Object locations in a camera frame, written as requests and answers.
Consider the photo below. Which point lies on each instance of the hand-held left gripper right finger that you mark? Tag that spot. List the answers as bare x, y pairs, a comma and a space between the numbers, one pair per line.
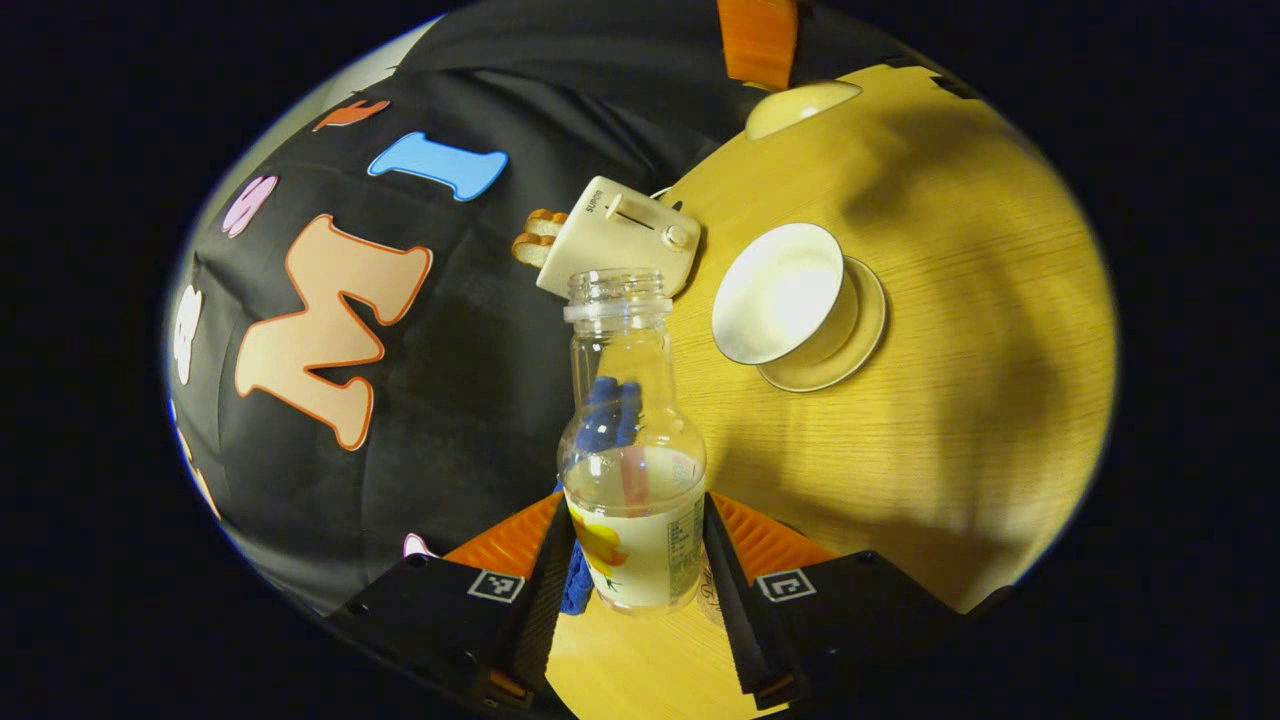
735, 610

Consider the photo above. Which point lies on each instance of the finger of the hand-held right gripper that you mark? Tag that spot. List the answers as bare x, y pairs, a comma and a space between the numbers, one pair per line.
757, 40

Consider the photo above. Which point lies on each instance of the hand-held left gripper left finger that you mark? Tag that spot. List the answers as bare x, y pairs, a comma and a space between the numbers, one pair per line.
545, 600

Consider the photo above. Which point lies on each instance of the clear plastic water bottle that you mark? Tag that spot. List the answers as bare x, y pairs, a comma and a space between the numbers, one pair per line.
635, 500

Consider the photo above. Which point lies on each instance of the cream teacup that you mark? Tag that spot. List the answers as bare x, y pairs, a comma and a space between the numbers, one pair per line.
780, 295

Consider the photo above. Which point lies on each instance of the blue towel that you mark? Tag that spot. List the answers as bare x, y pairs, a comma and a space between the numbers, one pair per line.
577, 590

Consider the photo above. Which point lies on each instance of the black backdrop cloth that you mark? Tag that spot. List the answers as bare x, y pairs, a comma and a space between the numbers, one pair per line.
470, 380

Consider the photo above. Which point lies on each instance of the white toaster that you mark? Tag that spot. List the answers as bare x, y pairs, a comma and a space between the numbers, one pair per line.
610, 240

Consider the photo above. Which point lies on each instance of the toast bread slice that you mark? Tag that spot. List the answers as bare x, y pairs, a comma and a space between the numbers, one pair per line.
548, 222
532, 250

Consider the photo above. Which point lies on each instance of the cream saucer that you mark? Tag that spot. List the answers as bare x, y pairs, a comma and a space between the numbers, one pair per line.
865, 340

